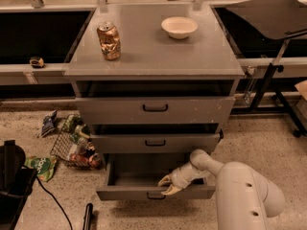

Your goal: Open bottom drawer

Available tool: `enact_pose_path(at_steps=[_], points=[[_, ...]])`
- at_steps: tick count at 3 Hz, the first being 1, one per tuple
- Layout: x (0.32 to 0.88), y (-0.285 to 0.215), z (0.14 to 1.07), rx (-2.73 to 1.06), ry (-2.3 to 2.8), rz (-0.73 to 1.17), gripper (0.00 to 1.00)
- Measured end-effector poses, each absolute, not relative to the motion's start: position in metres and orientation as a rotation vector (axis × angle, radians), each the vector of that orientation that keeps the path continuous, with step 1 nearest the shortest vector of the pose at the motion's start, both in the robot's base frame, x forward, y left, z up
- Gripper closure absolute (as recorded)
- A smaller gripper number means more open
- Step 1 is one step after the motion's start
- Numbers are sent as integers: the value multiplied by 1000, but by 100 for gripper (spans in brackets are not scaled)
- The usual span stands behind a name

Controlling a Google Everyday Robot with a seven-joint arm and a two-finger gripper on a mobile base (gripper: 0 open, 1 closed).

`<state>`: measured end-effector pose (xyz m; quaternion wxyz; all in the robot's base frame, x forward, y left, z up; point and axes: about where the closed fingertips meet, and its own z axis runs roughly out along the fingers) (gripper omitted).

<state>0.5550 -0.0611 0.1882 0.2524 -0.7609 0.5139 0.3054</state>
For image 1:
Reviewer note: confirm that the red can in basket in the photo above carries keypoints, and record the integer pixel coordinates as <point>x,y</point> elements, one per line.
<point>95,160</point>

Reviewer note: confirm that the crushed gold soda can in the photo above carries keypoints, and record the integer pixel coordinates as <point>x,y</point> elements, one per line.
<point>109,40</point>

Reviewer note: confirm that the grey drawer cabinet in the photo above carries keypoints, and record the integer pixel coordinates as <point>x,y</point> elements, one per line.
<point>154,65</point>

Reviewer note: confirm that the wire basket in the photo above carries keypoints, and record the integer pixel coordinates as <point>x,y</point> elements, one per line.
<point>74,149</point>

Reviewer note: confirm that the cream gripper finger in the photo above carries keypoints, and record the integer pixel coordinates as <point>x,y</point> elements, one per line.
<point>165,181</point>
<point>171,190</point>

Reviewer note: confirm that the grey top drawer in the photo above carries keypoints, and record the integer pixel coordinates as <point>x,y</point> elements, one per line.
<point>117,111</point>

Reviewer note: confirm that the green snack bag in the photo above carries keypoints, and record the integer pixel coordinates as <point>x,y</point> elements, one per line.
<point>44,166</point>

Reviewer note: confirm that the black cylinder tool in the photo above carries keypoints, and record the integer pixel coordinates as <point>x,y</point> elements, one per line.
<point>87,216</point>

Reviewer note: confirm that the green bottle in basket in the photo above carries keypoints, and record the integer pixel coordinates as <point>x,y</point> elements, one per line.
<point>71,122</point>

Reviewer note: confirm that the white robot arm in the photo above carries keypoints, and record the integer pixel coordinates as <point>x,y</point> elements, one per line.
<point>245,199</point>

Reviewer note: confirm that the white bowl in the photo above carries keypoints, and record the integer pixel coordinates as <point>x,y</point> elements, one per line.
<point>179,27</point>

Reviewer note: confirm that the grey drawer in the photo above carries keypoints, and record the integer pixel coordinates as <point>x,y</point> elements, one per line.
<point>117,111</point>
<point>154,143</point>
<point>134,176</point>

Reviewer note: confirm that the grey bottom drawer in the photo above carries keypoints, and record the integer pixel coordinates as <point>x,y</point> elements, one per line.
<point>134,176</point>

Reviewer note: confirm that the yellow black tape measure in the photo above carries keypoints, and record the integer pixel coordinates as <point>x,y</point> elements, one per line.
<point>37,62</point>

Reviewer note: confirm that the grey middle drawer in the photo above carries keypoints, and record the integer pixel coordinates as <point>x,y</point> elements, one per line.
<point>154,143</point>

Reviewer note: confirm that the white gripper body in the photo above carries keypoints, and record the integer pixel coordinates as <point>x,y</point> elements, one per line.
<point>179,178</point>

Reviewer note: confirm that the black tray stand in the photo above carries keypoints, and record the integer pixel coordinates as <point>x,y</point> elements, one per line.
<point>268,37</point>

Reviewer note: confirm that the blue snack bag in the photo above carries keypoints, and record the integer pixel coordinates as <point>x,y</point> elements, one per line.
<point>48,124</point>

